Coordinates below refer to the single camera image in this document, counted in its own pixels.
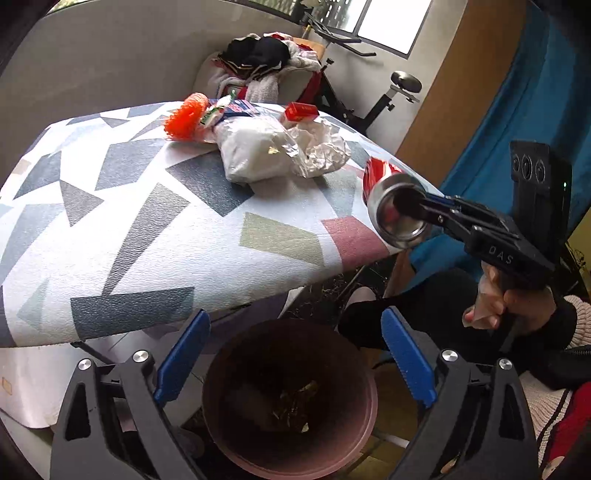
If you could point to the cream armchair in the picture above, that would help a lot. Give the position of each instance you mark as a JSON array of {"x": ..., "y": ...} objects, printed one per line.
[{"x": 295, "y": 85}]

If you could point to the person's right forearm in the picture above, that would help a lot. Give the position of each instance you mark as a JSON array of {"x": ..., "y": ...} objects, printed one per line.
[{"x": 565, "y": 323}]

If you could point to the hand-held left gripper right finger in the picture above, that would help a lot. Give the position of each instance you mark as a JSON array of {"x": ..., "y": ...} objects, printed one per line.
[{"x": 408, "y": 355}]

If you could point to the wooden panel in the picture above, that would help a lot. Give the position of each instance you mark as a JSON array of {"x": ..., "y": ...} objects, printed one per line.
[{"x": 461, "y": 92}]

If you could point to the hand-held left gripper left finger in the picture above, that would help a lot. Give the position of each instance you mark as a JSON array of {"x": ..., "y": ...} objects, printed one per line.
[{"x": 182, "y": 360}]

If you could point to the person's right hand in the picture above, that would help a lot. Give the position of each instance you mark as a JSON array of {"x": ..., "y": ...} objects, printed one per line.
[{"x": 526, "y": 307}]

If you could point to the green white wrapper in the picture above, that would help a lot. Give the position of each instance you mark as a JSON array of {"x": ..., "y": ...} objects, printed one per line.
[{"x": 213, "y": 115}]

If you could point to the black exercise bike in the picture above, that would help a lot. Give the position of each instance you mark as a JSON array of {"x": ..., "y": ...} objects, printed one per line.
[{"x": 406, "y": 82}]

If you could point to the person's right leg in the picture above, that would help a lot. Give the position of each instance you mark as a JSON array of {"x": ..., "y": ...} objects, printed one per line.
[{"x": 438, "y": 295}]

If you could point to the person's torso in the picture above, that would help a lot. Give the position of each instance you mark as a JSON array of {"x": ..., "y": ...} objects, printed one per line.
[{"x": 540, "y": 406}]

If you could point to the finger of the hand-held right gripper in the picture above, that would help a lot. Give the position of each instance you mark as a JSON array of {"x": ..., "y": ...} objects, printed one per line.
[
  {"x": 480, "y": 210},
  {"x": 434, "y": 217}
]

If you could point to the red drink can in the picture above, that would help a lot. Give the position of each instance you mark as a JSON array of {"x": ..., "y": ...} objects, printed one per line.
[{"x": 388, "y": 230}]

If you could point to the small red box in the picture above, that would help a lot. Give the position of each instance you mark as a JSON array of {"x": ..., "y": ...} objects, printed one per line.
[{"x": 300, "y": 111}]

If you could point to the pile of clothes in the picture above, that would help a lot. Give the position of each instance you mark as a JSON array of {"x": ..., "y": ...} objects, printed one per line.
[{"x": 258, "y": 55}]

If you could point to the orange mesh scrubber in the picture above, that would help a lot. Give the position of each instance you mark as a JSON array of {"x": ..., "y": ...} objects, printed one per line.
[{"x": 187, "y": 115}]

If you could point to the white plastic bag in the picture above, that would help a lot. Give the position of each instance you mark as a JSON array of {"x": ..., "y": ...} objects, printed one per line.
[{"x": 254, "y": 147}]

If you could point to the clear plastic wrap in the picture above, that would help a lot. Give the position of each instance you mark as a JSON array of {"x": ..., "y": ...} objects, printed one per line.
[{"x": 323, "y": 152}]

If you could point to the gold foil wrapper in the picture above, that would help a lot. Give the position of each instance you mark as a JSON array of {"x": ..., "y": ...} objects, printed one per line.
[{"x": 295, "y": 401}]

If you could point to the patterned ironing board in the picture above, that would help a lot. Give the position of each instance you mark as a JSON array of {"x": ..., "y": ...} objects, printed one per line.
[{"x": 138, "y": 254}]

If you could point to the window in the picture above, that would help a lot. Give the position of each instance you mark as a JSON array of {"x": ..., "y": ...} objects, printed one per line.
[{"x": 392, "y": 23}]

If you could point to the red blue wrapper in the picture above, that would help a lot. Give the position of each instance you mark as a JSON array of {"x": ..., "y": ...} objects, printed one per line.
[{"x": 242, "y": 107}]

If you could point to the blue fabric curtain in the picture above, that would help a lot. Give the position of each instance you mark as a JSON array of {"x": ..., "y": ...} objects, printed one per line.
[{"x": 498, "y": 115}]

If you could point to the pink plastic bin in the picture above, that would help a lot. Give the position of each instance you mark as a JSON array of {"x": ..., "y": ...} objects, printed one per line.
[{"x": 341, "y": 392}]

